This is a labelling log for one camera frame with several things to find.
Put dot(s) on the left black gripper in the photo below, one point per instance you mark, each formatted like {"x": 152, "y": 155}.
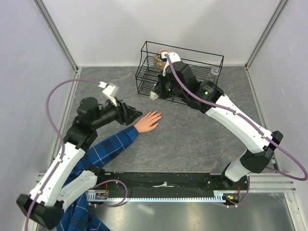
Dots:
{"x": 127, "y": 114}

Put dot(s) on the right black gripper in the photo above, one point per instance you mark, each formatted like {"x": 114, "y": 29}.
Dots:
{"x": 159, "y": 88}

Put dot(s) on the nail polish bottle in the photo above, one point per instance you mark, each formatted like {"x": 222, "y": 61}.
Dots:
{"x": 153, "y": 95}

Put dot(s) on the blue plaid sleeve forearm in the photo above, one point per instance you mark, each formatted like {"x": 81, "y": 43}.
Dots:
{"x": 77, "y": 216}

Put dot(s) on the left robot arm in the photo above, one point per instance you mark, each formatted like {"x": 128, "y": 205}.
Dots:
{"x": 47, "y": 202}

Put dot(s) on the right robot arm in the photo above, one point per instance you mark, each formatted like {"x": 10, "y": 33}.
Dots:
{"x": 259, "y": 150}

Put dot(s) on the mannequin hand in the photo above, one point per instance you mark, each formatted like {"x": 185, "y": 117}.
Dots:
{"x": 148, "y": 122}

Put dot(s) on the brown ceramic bowl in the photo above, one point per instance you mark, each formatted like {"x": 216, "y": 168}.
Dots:
{"x": 158, "y": 61}

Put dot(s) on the clear glass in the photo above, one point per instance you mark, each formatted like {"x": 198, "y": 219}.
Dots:
{"x": 214, "y": 74}

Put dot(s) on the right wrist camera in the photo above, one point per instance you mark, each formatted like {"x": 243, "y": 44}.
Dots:
{"x": 169, "y": 57}

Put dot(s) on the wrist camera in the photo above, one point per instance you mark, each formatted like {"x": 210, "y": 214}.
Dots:
{"x": 110, "y": 91}
{"x": 169, "y": 57}

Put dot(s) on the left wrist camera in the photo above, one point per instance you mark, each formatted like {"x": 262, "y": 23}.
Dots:
{"x": 110, "y": 91}

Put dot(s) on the black wire rack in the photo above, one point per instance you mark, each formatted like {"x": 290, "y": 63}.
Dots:
{"x": 149, "y": 72}

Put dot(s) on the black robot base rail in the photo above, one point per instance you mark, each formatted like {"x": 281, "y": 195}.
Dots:
{"x": 166, "y": 187}

